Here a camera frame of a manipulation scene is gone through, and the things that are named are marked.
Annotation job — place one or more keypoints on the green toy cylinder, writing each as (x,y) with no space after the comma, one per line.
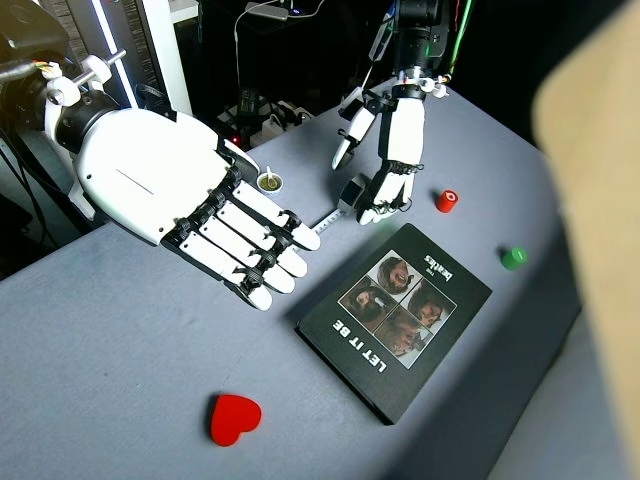
(514,258)

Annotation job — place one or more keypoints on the silver flat device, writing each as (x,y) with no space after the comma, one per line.
(267,11)

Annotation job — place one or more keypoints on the black Let It Be album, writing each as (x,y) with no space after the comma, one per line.
(440,350)

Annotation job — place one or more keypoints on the beige blurred board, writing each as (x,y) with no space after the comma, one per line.
(600,200)

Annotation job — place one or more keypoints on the red toy cylinder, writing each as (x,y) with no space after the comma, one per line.
(446,201)

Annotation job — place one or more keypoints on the grey tablecloth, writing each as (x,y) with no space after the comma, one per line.
(150,350)

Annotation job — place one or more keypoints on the white cabinet with light strip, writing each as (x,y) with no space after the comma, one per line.
(165,60)

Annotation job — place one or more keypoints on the red heart block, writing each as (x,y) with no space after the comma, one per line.
(232,417)

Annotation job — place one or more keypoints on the green toy bowl with spoon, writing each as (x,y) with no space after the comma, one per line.
(270,182)

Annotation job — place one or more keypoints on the white power strip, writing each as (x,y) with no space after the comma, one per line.
(280,122)

